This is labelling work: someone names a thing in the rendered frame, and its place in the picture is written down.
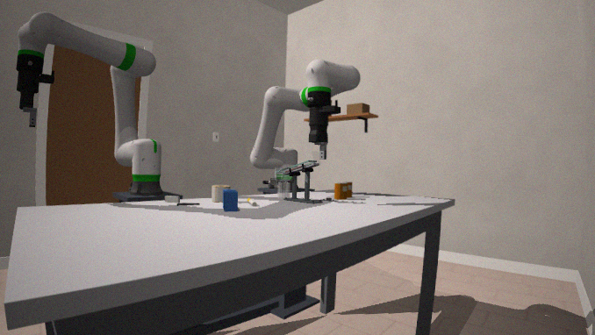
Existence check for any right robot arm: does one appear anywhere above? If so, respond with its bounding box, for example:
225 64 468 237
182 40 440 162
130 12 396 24
18 11 162 196

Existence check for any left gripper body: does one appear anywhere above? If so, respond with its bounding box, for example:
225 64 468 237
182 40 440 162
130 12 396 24
307 90 341 143

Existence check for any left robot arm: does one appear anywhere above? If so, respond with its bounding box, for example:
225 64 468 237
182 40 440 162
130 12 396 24
250 60 361 169

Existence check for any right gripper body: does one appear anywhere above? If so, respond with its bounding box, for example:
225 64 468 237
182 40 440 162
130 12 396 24
16 54 54 110

